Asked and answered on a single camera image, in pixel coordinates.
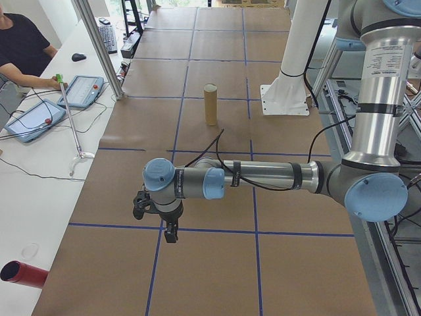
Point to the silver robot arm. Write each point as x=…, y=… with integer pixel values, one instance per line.
x=263, y=174

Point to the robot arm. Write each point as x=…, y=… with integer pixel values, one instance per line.
x=297, y=36

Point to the person left forearm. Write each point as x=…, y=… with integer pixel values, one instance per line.
x=51, y=51

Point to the person right forearm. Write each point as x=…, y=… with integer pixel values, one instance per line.
x=23, y=77

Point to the person right hand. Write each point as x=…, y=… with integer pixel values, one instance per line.
x=57, y=84

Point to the brown cardboard tube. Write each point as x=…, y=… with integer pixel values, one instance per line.
x=210, y=105

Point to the white object at corner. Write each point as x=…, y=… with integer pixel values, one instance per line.
x=42, y=204

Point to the clear plastic lid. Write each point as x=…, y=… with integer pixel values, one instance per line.
x=30, y=251

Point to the red tube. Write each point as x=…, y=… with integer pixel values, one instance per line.
x=28, y=274

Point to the blue teach pendant tablet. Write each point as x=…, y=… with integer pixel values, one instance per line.
x=81, y=91
x=34, y=120

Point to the grey power box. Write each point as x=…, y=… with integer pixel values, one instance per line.
x=130, y=46

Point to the black computer mouse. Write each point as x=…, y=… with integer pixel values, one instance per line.
x=79, y=57

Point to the black keyboard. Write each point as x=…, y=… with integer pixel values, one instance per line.
x=108, y=39

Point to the black metal rack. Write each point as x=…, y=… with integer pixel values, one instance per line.
x=131, y=16

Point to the black phone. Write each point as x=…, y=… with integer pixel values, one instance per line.
x=104, y=21

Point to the person in black shirt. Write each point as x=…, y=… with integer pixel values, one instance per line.
x=19, y=36

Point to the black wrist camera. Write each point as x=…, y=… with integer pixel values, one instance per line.
x=142, y=205

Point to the white square base plate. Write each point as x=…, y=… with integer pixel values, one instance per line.
x=279, y=107

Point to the aluminium profile post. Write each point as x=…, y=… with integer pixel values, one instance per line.
x=98, y=42

